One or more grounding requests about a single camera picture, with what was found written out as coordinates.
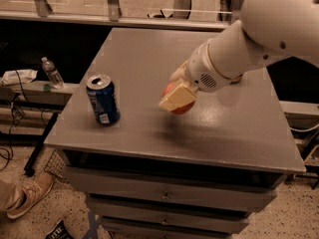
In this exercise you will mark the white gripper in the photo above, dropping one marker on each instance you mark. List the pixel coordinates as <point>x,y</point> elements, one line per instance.
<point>199,69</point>

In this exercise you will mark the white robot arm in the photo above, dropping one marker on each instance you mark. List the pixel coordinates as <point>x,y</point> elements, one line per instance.
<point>266,32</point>

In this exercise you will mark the orange soda can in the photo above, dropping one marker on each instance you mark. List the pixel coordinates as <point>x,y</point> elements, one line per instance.
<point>237,79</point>

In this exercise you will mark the blue pepsi can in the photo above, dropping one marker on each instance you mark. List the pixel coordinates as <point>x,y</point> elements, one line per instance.
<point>101,93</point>

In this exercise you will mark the grey drawer cabinet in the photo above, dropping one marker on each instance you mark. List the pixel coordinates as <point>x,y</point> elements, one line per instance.
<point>155,174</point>

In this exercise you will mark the clear plastic water bottle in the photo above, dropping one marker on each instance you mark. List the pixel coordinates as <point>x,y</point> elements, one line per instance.
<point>52,72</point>

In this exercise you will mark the low side bench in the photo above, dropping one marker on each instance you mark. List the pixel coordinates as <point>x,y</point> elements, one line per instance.
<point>39,96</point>

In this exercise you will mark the white crumpled cloth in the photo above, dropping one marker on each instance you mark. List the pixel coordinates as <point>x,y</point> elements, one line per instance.
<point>17,77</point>

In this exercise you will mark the tan sneaker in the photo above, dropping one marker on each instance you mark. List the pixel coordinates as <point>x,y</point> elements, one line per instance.
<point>18,200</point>

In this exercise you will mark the black printed bag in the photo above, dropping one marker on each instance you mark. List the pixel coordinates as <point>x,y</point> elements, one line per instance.
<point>59,232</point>

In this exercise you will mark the metal window frame rail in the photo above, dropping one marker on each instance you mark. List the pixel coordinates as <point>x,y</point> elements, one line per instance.
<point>193,15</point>

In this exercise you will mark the wire mesh basket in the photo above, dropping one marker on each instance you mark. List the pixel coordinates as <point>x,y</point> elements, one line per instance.
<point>55,165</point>

